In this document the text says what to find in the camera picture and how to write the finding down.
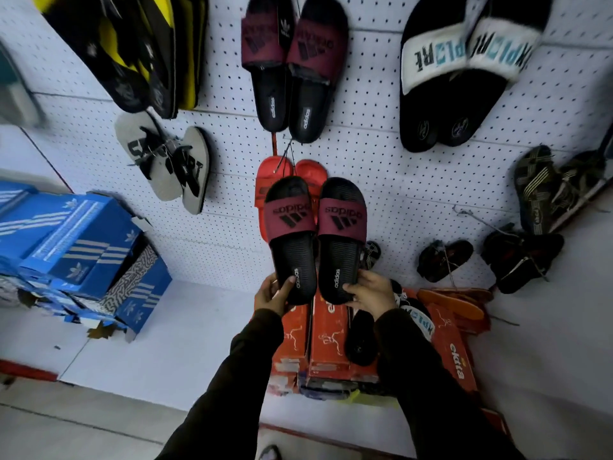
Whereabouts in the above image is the person's right hand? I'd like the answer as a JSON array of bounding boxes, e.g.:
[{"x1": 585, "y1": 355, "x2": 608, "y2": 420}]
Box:
[{"x1": 342, "y1": 269, "x2": 398, "y2": 322}]

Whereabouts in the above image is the person's left hand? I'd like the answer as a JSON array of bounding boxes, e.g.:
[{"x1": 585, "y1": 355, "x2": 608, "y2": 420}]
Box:
[{"x1": 254, "y1": 274, "x2": 298, "y2": 318}]

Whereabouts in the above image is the black slide maroon strap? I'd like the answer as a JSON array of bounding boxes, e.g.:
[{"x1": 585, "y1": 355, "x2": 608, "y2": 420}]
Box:
[
  {"x1": 317, "y1": 177, "x2": 368, "y2": 305},
  {"x1": 240, "y1": 0, "x2": 297, "y2": 134},
  {"x1": 286, "y1": 0, "x2": 350, "y2": 144},
  {"x1": 264, "y1": 176, "x2": 318, "y2": 306}
]

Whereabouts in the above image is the person's left forearm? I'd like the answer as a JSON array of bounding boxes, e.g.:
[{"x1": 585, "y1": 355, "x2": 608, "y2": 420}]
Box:
[{"x1": 154, "y1": 309, "x2": 286, "y2": 460}]

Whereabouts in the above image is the person's right forearm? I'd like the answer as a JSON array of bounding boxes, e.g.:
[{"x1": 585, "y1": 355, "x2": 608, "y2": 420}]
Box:
[{"x1": 374, "y1": 309, "x2": 527, "y2": 460}]

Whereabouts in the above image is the small black sandal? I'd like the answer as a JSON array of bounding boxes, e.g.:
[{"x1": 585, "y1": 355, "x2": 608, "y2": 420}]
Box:
[
  {"x1": 416, "y1": 239, "x2": 475, "y2": 284},
  {"x1": 481, "y1": 229, "x2": 565, "y2": 295},
  {"x1": 360, "y1": 241, "x2": 382, "y2": 272}
]

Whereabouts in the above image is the orange shoe box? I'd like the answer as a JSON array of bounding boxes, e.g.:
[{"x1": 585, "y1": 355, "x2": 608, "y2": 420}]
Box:
[
  {"x1": 267, "y1": 303, "x2": 313, "y2": 397},
  {"x1": 306, "y1": 288, "x2": 380, "y2": 385},
  {"x1": 425, "y1": 302, "x2": 481, "y2": 394}
]

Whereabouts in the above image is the orange flip-flop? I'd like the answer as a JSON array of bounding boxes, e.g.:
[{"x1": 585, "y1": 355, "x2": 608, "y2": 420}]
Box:
[{"x1": 417, "y1": 287, "x2": 494, "y2": 335}]

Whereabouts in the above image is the white pegboard panel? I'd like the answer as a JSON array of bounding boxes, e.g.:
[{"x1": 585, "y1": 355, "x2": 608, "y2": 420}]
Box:
[{"x1": 0, "y1": 0, "x2": 613, "y2": 295}]

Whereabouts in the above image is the red slide sandal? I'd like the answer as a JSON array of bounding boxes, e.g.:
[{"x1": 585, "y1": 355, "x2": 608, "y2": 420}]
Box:
[
  {"x1": 254, "y1": 156, "x2": 294, "y2": 243},
  {"x1": 293, "y1": 159, "x2": 329, "y2": 226}
]

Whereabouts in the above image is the metal pegboard hook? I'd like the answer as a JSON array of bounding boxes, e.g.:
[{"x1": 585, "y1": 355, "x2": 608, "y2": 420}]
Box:
[{"x1": 452, "y1": 205, "x2": 517, "y2": 236}]

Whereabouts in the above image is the blue patterned shoe box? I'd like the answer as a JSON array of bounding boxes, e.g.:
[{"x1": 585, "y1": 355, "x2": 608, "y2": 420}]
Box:
[{"x1": 97, "y1": 243, "x2": 173, "y2": 334}]

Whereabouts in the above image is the grey black flip-flop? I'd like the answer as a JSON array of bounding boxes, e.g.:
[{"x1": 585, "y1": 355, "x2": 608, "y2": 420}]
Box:
[
  {"x1": 114, "y1": 111, "x2": 184, "y2": 203},
  {"x1": 169, "y1": 126, "x2": 212, "y2": 216}
]

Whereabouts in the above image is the blue striped shoe box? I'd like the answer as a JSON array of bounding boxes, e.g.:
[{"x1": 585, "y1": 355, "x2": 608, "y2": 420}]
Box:
[
  {"x1": 0, "y1": 181, "x2": 38, "y2": 217},
  {"x1": 47, "y1": 200, "x2": 143, "y2": 301},
  {"x1": 0, "y1": 192, "x2": 115, "y2": 276}
]

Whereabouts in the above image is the torn blue shoe box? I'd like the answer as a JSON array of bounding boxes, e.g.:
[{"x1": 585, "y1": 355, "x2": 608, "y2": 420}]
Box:
[{"x1": 0, "y1": 274, "x2": 131, "y2": 341}]

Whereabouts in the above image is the black yellow flip-flop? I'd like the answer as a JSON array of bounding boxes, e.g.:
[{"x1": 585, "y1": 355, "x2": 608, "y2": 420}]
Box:
[
  {"x1": 31, "y1": 0, "x2": 152, "y2": 114},
  {"x1": 171, "y1": 0, "x2": 209, "y2": 111},
  {"x1": 135, "y1": 0, "x2": 179, "y2": 120}
]

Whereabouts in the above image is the grey teal footwear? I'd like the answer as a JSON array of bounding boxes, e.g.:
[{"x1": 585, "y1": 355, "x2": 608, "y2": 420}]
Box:
[{"x1": 0, "y1": 42, "x2": 46, "y2": 129}]

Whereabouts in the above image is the black slide white strap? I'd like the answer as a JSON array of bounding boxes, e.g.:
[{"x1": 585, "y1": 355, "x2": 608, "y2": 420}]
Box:
[
  {"x1": 399, "y1": 0, "x2": 473, "y2": 153},
  {"x1": 438, "y1": 0, "x2": 554, "y2": 148},
  {"x1": 344, "y1": 280, "x2": 435, "y2": 367}
]

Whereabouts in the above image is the dark striped strap sandal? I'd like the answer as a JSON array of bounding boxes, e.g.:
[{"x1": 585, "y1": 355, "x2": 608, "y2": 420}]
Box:
[
  {"x1": 550, "y1": 149, "x2": 610, "y2": 234},
  {"x1": 514, "y1": 145, "x2": 559, "y2": 236}
]

